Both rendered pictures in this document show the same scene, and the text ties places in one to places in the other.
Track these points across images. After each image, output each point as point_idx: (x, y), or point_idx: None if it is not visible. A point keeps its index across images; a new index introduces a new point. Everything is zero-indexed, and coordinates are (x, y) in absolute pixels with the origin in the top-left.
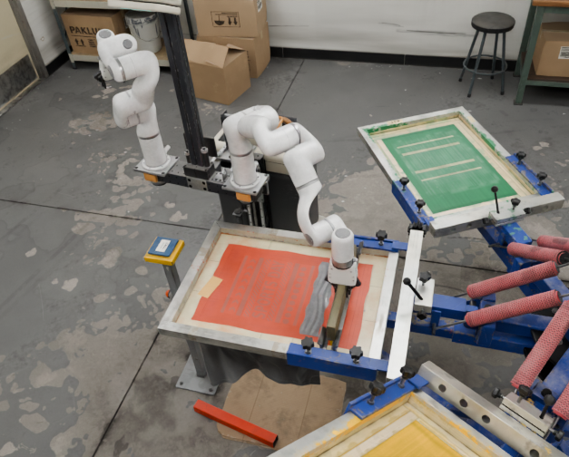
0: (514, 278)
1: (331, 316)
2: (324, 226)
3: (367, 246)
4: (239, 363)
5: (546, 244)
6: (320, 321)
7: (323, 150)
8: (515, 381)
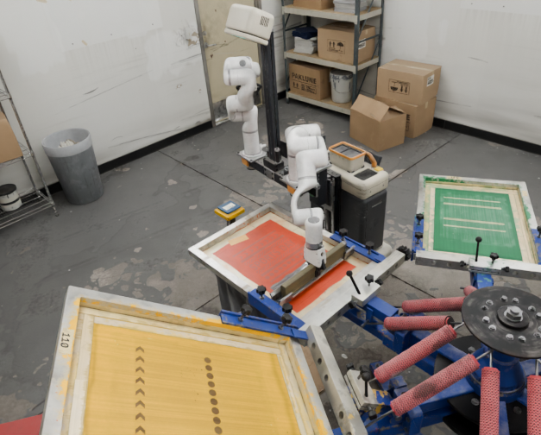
0: (434, 302)
1: (289, 280)
2: (305, 211)
3: (358, 251)
4: (235, 299)
5: None
6: None
7: (326, 159)
8: (375, 369)
